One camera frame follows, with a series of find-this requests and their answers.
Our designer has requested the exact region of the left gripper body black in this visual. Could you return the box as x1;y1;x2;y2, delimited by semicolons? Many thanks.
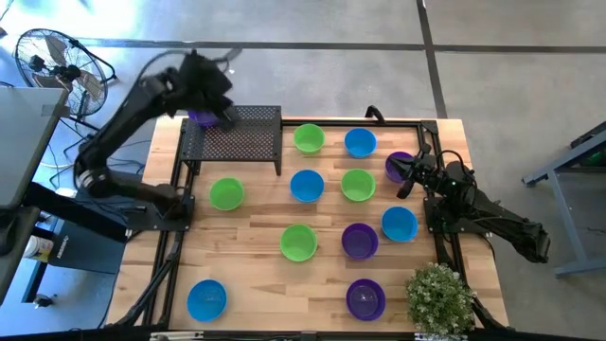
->
177;49;236;119

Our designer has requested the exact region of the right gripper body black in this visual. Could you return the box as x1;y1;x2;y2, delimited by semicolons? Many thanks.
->
411;151;449;190

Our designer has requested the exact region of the purple plastic mini bowl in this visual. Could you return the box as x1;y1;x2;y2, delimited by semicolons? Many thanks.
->
341;222;380;261
187;109;222;129
345;278;387;323
384;151;416;185

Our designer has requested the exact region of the blue plastic mini bowl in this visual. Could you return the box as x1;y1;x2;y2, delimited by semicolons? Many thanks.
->
186;278;228;324
343;126;379;159
381;206;419;243
289;169;326;205

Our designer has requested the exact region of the green plastic mini bowl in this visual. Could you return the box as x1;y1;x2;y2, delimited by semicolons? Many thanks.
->
340;168;377;203
208;176;246;212
279;223;319;263
293;122;327;156

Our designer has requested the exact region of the black perforated metal rack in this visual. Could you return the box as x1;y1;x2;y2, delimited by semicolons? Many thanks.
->
179;104;284;176

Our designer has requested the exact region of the small artificial flowering plant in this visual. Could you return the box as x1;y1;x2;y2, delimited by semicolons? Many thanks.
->
404;262;477;340

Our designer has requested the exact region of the black floor fan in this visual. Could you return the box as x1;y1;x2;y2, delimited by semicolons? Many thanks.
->
12;27;118;136

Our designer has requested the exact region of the black desk support beam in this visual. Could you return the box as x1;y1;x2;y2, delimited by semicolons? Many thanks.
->
21;182;129;242

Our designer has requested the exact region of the grey desk top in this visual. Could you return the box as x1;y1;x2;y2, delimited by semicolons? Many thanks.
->
0;86;70;209

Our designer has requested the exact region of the black cabinet with label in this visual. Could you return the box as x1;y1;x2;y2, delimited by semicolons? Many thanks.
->
46;220;128;276

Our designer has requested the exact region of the white bottle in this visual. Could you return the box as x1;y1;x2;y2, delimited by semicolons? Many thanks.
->
22;235;55;261

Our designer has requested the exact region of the black caster wheel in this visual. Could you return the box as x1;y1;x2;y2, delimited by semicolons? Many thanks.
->
32;293;58;309

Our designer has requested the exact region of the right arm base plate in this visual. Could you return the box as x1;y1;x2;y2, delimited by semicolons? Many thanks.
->
423;193;493;236

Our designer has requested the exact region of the black clamp handle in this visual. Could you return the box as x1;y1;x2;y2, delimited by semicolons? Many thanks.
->
364;104;387;125

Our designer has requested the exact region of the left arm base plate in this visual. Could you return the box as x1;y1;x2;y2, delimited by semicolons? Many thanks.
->
125;187;195;233

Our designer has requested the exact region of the blue-grey metal table frame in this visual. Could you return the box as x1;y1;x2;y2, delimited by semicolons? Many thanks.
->
522;120;606;278

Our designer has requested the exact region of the white bracket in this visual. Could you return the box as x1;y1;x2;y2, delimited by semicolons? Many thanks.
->
150;330;205;341

